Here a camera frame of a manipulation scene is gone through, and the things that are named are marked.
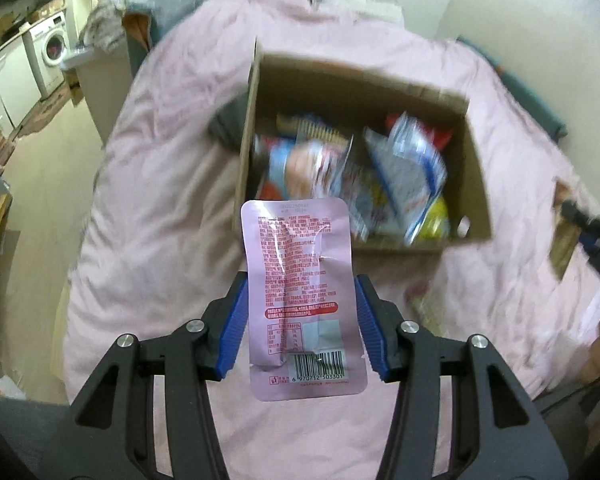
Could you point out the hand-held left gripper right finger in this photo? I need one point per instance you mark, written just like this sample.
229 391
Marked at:
370 325

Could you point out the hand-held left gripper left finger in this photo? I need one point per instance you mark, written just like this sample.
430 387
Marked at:
232 325

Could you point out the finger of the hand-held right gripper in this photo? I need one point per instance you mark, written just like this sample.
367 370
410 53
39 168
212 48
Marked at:
575 212

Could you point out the cardboard box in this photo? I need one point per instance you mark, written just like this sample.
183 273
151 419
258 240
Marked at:
360 90

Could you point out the brown orange snack packet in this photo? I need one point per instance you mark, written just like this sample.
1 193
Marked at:
562 232

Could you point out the yellow snack packet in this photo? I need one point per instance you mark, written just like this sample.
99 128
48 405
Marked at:
432 217

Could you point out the colourful printed snack packet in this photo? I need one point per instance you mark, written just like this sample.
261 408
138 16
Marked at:
360 195

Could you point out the teal mat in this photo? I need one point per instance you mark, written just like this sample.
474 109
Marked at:
525 90

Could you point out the pink blanket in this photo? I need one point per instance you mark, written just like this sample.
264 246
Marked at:
180 185

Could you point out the red snack packet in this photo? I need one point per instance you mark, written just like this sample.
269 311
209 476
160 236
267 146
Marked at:
439 134

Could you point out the blue white snack packet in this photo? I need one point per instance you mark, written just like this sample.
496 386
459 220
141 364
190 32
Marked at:
410 160

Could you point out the pink blue snack packet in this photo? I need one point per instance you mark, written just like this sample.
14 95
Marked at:
300 165

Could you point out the striped snack packet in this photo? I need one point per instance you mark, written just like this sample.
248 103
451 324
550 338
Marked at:
312 127

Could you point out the grey lidded bin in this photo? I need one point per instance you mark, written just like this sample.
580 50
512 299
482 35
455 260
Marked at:
100 85

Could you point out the white pillow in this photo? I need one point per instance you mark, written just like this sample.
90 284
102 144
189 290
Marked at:
355 2

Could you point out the blue jeans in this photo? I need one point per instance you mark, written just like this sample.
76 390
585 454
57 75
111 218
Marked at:
175 15

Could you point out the pile of clothes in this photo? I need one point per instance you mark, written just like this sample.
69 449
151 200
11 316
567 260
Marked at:
110 22

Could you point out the white kitchen cabinet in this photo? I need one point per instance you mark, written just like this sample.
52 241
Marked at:
7 85

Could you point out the white washing machine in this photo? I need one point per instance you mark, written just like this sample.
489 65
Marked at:
50 50

